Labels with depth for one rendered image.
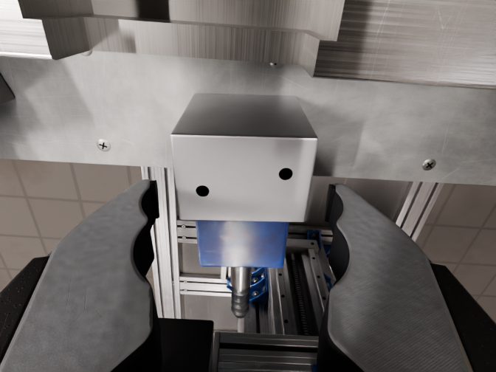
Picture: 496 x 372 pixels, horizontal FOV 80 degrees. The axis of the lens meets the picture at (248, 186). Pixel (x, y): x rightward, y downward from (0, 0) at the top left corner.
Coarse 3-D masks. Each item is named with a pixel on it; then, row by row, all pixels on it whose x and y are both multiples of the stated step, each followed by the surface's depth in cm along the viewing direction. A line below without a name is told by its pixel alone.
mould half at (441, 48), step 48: (0, 0) 5; (384, 0) 5; (432, 0) 5; (480, 0) 5; (0, 48) 5; (48, 48) 5; (336, 48) 5; (384, 48) 5; (432, 48) 5; (480, 48) 5
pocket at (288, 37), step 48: (48, 0) 6; (96, 0) 7; (144, 0) 7; (192, 0) 7; (240, 0) 7; (288, 0) 7; (336, 0) 5; (96, 48) 7; (144, 48) 7; (192, 48) 7; (240, 48) 7; (288, 48) 7
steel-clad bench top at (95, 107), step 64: (0, 64) 14; (64, 64) 14; (128, 64) 14; (192, 64) 14; (256, 64) 14; (0, 128) 15; (64, 128) 15; (128, 128) 15; (320, 128) 15; (384, 128) 15; (448, 128) 15
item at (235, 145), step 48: (240, 96) 14; (288, 96) 14; (192, 144) 10; (240, 144) 10; (288, 144) 10; (192, 192) 11; (240, 192) 11; (288, 192) 11; (240, 240) 14; (240, 288) 17
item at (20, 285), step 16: (48, 256) 8; (32, 272) 7; (16, 288) 7; (32, 288) 7; (0, 304) 6; (16, 304) 6; (0, 320) 6; (16, 320) 6; (0, 336) 6; (0, 352) 5
